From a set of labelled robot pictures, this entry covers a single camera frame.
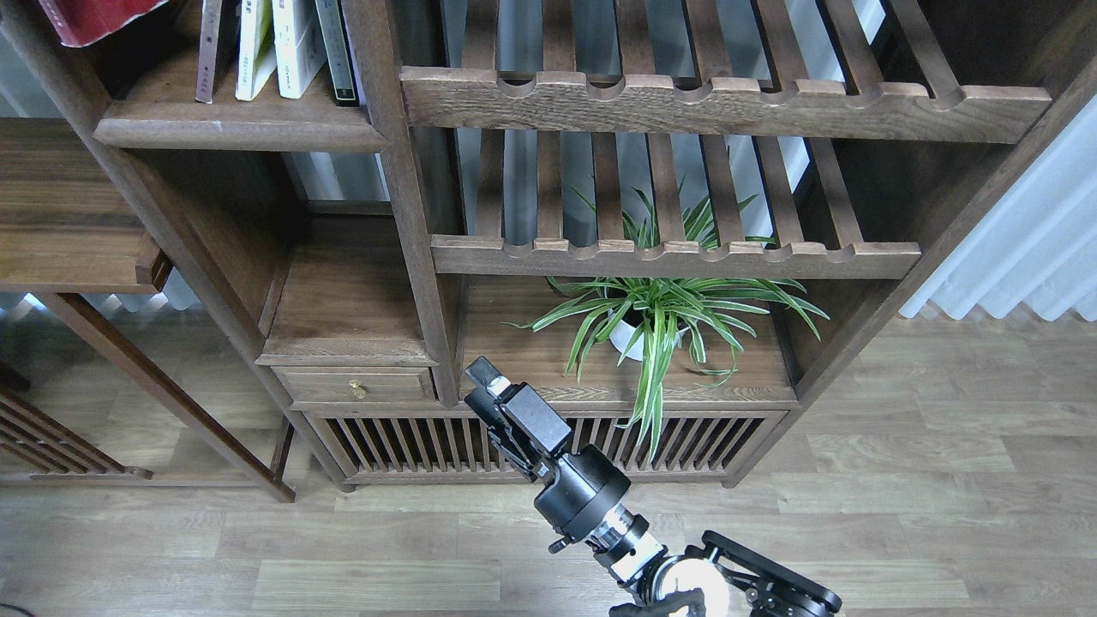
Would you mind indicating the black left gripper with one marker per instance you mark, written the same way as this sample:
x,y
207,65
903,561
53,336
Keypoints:
x,y
30,9

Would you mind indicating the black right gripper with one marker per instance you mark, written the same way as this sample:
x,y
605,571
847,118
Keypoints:
x,y
583,492

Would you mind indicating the red book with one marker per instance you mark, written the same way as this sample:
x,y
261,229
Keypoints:
x,y
81,23

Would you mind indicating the dark maroon book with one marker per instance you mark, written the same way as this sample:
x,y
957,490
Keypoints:
x,y
219,34

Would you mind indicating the yellow green book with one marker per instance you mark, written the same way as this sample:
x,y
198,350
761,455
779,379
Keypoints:
x,y
257,61

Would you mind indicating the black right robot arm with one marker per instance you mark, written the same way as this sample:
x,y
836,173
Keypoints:
x,y
699,581

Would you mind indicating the white plant pot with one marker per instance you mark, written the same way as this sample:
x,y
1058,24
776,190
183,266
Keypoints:
x,y
649,336

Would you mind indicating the green spider plant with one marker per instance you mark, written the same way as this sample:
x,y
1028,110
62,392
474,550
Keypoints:
x,y
700,302

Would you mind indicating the dark wooden bookshelf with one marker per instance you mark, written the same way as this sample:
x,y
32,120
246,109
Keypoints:
x,y
361,255

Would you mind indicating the white upright book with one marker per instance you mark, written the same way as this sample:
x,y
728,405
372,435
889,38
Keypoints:
x,y
299,45

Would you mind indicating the dark green upright book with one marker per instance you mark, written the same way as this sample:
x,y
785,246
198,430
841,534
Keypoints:
x,y
331,19

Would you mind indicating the white curtain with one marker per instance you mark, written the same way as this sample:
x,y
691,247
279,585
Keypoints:
x,y
1037,246

